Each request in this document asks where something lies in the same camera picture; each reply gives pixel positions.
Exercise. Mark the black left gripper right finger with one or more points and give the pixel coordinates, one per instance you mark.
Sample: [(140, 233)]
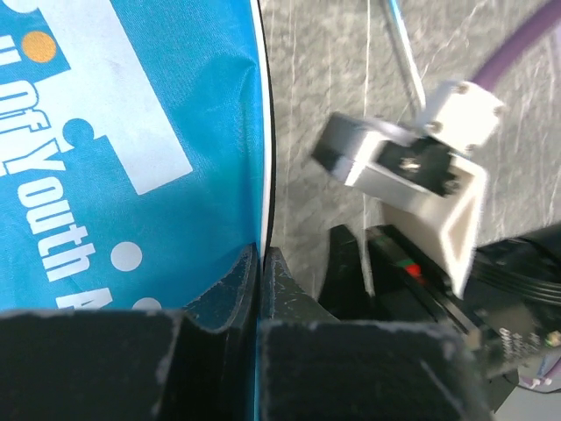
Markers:
[(314, 367)]

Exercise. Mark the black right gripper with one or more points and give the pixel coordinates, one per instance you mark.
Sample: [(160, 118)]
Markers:
[(508, 315)]

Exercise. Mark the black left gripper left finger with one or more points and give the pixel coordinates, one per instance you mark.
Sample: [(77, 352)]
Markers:
[(195, 363)]

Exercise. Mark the blue sport racket bag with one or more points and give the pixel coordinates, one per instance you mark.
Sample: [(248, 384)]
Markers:
[(136, 150)]

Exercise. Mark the blue badminton racket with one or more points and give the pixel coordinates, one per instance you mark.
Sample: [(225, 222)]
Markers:
[(405, 56)]

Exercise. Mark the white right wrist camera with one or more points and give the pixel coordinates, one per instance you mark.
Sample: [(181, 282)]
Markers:
[(429, 188)]

